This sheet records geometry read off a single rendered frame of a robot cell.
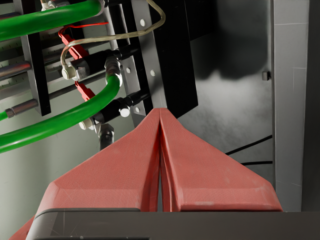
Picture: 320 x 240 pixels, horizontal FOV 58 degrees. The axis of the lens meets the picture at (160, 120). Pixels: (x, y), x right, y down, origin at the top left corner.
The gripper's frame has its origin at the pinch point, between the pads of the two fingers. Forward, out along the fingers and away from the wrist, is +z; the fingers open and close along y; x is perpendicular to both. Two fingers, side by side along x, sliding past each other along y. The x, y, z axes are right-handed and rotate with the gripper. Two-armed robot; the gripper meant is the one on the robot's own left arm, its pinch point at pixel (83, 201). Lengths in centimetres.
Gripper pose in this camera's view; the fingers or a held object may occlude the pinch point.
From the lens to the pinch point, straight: 29.3
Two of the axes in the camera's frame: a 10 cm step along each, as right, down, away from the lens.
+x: 9.9, -1.0, -1.1
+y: 1.5, 7.0, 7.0
